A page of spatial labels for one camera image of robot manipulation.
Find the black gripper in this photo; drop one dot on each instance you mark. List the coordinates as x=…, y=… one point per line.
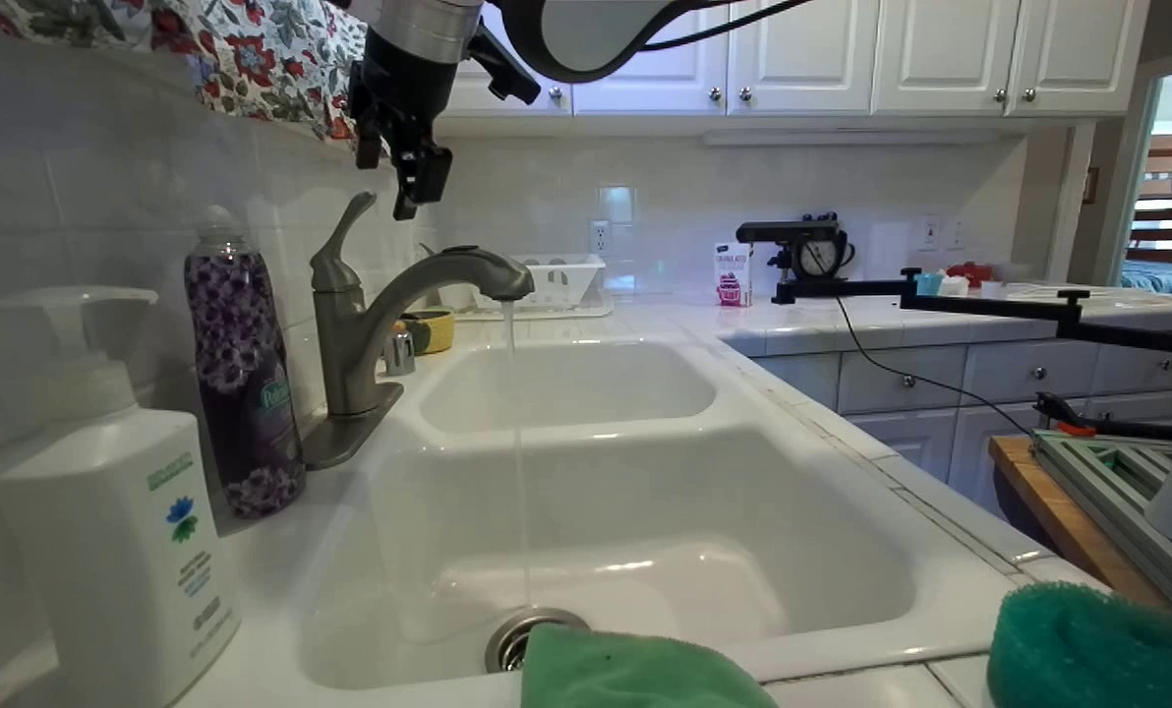
x=404, y=85

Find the brushed nickel faucet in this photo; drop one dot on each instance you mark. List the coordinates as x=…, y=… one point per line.
x=352, y=367

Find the floral curtain valance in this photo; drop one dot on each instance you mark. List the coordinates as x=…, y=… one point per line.
x=257, y=51

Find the yellow cup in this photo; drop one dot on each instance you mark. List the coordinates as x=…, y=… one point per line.
x=430, y=332

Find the metal sink sprayer cap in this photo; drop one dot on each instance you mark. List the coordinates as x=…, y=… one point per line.
x=404, y=351

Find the white plastic basket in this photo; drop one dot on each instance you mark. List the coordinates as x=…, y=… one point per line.
x=551, y=281

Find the purple floral spray can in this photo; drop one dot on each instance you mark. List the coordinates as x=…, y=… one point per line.
x=239, y=379

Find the pink and white bottle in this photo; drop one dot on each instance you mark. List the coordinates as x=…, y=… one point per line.
x=732, y=275

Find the white pump soap dispenser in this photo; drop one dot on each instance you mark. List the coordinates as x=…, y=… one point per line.
x=114, y=551

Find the metal drain strainer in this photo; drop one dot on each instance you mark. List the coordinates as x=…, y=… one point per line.
x=521, y=636

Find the white double basin sink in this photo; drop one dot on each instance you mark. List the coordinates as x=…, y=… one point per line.
x=746, y=524

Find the small teal container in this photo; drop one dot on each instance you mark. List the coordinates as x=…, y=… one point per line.
x=929, y=284

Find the white upper cabinets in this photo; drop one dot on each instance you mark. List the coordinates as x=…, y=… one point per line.
x=942, y=51

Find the green cloth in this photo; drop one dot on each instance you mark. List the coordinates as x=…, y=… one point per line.
x=628, y=675

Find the small red item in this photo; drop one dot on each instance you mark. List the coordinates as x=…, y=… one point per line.
x=974, y=275

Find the wooden table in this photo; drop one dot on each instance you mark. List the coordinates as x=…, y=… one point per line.
x=1058, y=517

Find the black clamp tool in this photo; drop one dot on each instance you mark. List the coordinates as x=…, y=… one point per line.
x=1109, y=417

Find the green tray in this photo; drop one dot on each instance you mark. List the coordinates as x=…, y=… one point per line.
x=1124, y=497

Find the green sponge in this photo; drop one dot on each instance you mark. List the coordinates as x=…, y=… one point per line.
x=1098, y=653

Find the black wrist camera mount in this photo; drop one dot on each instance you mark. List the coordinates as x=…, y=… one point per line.
x=506, y=69

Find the black camera on mount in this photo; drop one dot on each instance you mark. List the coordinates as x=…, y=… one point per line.
x=807, y=250

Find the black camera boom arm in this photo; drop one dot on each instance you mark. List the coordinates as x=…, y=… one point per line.
x=1005, y=307

